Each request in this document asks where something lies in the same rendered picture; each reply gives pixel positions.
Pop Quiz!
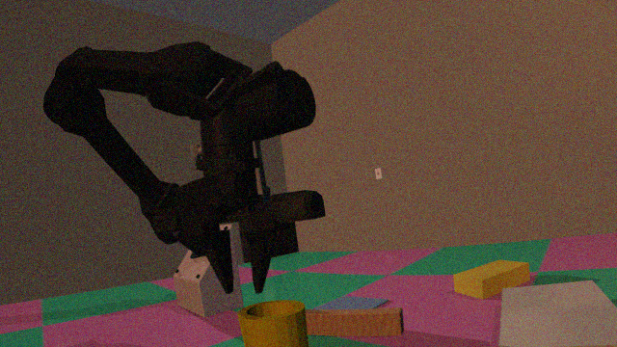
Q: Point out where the orange rectangular bar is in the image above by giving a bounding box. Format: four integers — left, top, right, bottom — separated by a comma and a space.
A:
306, 307, 404, 336

